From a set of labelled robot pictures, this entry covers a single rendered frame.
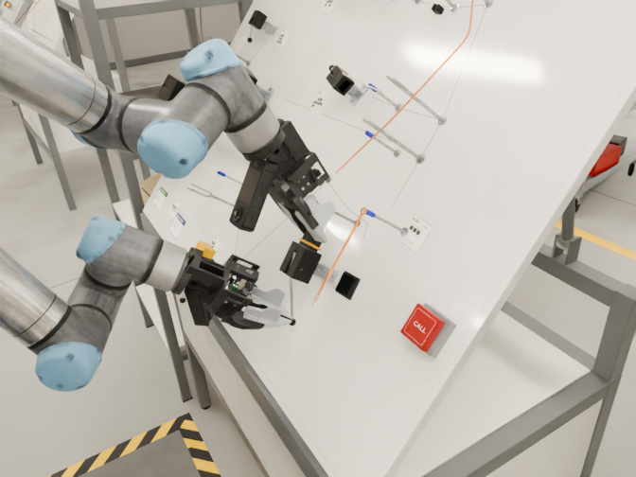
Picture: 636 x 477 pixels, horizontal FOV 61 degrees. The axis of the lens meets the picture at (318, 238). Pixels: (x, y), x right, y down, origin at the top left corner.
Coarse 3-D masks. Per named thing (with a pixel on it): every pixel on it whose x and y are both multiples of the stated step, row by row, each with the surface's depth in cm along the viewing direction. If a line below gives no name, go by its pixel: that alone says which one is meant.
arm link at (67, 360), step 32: (0, 256) 67; (0, 288) 66; (32, 288) 69; (0, 320) 68; (32, 320) 69; (64, 320) 72; (96, 320) 77; (64, 352) 70; (96, 352) 73; (64, 384) 72
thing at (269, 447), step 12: (240, 384) 132; (240, 396) 136; (252, 396) 125; (252, 408) 129; (252, 420) 133; (264, 420) 122; (252, 432) 138; (264, 432) 125; (252, 444) 142; (264, 444) 129; (276, 444) 118; (264, 456) 134; (276, 456) 122; (288, 456) 113; (276, 468) 126; (288, 468) 116; (300, 468) 107
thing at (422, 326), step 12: (420, 312) 75; (432, 312) 75; (408, 324) 76; (420, 324) 75; (432, 324) 73; (444, 324) 73; (408, 336) 76; (420, 336) 74; (432, 336) 73; (420, 348) 74
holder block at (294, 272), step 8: (296, 248) 91; (304, 248) 89; (288, 256) 92; (296, 256) 90; (304, 256) 89; (312, 256) 90; (320, 256) 91; (288, 264) 91; (296, 264) 89; (304, 264) 90; (312, 264) 91; (288, 272) 90; (296, 272) 89; (304, 272) 90; (312, 272) 92; (304, 280) 91
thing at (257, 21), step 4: (256, 12) 137; (260, 12) 137; (252, 16) 139; (256, 16) 137; (260, 16) 137; (264, 16) 138; (252, 20) 138; (256, 20) 137; (260, 20) 138; (264, 20) 138; (252, 24) 137; (256, 24) 138; (260, 24) 138; (264, 24) 139; (268, 24) 140; (252, 28) 139; (256, 28) 140; (260, 28) 139; (264, 28) 140; (268, 28) 140; (272, 28) 141; (276, 28) 140; (268, 32) 142; (272, 32) 141; (248, 40) 139; (252, 40) 140
